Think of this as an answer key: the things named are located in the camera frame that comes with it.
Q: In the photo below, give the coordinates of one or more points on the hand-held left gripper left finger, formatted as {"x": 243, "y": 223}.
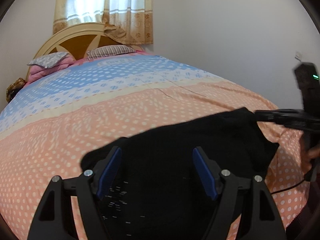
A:
{"x": 110, "y": 170}

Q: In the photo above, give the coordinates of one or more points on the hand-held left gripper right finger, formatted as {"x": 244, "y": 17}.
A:
{"x": 203, "y": 172}

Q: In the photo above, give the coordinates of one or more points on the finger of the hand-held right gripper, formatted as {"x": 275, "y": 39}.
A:
{"x": 277, "y": 112}
{"x": 292, "y": 123}

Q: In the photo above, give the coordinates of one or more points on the black pants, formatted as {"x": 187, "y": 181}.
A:
{"x": 162, "y": 142}

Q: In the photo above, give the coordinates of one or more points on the person's right hand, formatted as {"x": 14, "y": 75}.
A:
{"x": 313, "y": 153}

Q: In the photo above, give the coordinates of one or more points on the polka-dot bedspread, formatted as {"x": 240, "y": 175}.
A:
{"x": 75, "y": 120}

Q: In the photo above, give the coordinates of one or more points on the person's dark maroon clothing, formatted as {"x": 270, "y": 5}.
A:
{"x": 307, "y": 220}

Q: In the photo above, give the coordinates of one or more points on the pink folded blanket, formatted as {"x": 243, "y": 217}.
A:
{"x": 50, "y": 70}

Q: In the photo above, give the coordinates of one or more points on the striped pillow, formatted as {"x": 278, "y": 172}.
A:
{"x": 110, "y": 51}

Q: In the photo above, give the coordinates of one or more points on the brown patterned bag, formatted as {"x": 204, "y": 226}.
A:
{"x": 15, "y": 88}

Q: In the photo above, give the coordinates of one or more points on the grey floral pillow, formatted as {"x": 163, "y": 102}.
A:
{"x": 47, "y": 59}

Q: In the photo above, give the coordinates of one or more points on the cream and brown headboard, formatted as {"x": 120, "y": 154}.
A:
{"x": 75, "y": 42}

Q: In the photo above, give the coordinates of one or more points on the beige patterned curtain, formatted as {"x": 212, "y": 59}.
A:
{"x": 130, "y": 17}

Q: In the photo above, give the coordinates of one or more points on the white wall switch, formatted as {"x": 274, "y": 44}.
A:
{"x": 298, "y": 55}

